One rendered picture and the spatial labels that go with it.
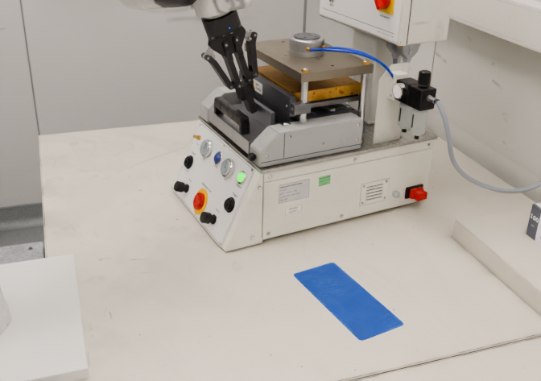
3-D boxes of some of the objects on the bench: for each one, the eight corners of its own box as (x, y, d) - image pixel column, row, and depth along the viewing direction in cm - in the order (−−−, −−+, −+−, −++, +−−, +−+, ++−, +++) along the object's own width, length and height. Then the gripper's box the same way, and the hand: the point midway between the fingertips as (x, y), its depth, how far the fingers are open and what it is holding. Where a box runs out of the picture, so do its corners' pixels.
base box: (348, 152, 187) (353, 95, 179) (435, 209, 157) (444, 143, 149) (171, 188, 164) (167, 123, 157) (232, 262, 134) (232, 188, 127)
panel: (173, 189, 162) (200, 121, 158) (220, 247, 138) (255, 169, 134) (166, 188, 161) (194, 118, 157) (213, 246, 137) (248, 167, 133)
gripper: (237, -5, 138) (269, 93, 151) (183, 21, 134) (220, 118, 147) (253, 2, 132) (284, 102, 145) (196, 29, 128) (233, 129, 141)
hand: (247, 97), depth 144 cm, fingers closed, pressing on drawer
